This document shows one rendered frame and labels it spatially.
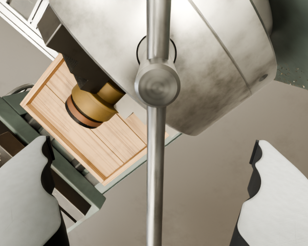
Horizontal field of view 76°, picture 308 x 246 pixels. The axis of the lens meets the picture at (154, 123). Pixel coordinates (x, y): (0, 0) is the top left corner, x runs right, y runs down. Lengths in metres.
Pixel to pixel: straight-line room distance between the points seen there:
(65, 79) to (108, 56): 0.45
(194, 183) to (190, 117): 1.52
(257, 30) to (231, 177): 1.57
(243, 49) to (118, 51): 0.11
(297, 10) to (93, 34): 0.18
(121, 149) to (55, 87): 0.27
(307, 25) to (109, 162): 0.57
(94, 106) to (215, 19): 0.22
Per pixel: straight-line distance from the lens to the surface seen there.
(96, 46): 0.19
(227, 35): 0.19
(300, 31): 0.25
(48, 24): 0.26
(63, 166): 0.73
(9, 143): 0.66
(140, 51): 0.18
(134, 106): 0.33
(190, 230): 2.07
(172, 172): 1.68
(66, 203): 0.70
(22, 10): 1.58
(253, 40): 0.20
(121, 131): 0.60
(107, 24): 0.19
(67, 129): 0.67
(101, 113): 0.34
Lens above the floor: 1.41
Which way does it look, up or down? 69 degrees down
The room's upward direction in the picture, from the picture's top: 153 degrees counter-clockwise
